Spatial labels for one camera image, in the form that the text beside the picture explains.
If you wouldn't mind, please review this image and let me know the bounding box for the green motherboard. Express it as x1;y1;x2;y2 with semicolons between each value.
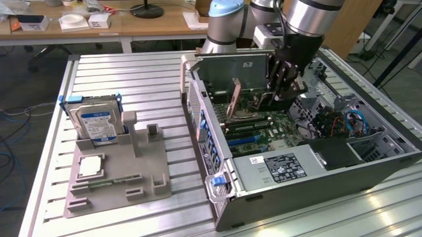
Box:
210;95;312;158

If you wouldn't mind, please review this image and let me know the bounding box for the metal disk bay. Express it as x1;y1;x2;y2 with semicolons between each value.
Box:
345;134;405;162

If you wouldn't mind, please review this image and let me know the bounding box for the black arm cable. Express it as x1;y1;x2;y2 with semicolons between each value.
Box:
272;0;289;44

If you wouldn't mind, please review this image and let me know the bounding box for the blue SATA wire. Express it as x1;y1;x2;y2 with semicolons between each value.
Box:
343;109;369;137

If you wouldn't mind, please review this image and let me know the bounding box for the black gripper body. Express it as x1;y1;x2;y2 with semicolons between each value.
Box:
275;31;325;73

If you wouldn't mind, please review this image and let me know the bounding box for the metal locking lever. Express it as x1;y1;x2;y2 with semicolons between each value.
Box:
248;94;264;110

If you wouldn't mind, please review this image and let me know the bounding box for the silver CPU chip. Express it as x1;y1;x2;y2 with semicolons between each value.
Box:
77;156;102;177

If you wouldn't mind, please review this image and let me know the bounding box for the wooden desk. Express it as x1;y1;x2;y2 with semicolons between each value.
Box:
0;0;210;54

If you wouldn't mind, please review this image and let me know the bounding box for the grey printed parts rack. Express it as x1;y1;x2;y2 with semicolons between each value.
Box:
64;110;172;219

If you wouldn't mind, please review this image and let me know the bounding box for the metal drive cage plate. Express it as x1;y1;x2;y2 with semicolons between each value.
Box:
189;50;276;91

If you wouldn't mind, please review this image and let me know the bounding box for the black round lamp base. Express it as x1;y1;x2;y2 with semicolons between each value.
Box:
129;0;164;19

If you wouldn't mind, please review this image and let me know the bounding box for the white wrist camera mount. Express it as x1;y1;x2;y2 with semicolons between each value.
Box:
252;23;287;48

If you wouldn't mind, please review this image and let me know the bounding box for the hard disk with blue caddy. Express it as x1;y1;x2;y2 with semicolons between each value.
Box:
57;92;124;149

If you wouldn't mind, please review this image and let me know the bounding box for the installed green RAM stick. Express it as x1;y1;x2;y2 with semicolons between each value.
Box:
225;120;269;132

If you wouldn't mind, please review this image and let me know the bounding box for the red wire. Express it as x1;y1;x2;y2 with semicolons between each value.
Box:
331;117;347;134

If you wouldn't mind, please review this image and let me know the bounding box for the copper socket cover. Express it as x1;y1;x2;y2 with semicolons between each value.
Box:
225;78;243;117

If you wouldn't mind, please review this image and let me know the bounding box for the small white labelled box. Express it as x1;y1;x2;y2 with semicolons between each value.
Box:
86;13;110;30

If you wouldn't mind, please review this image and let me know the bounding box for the white box with black lid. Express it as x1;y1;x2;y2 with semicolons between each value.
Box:
14;14;50;32

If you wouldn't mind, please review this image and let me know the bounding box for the blue expansion slot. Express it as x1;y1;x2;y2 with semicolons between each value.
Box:
229;134;261;149

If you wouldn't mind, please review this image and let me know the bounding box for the blue case latch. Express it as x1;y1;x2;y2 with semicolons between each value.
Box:
209;176;225;189

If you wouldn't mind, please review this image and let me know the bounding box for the grey power supply unit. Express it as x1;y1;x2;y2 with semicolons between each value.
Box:
232;144;327;198

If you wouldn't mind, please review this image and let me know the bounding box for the brown wooden cabinet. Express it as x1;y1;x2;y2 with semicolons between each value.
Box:
283;0;385;60

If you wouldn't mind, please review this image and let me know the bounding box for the black fan shroud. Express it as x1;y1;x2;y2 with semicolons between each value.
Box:
308;137;365;171

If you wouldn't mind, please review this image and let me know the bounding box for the dark grey PC case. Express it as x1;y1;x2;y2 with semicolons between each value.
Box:
178;48;416;232

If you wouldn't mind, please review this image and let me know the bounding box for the CPU socket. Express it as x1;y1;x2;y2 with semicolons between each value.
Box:
225;108;257;124

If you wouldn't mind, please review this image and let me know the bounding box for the black office chair base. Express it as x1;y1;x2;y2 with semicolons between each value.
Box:
26;45;72;73

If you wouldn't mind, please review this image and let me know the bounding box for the white floor cable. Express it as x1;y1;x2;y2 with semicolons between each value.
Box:
0;101;57;117

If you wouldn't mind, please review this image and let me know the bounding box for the white tape dispenser box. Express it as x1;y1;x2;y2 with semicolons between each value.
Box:
57;13;90;33

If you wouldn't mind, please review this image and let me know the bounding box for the blue floor cable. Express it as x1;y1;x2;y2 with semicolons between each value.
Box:
0;108;29;213

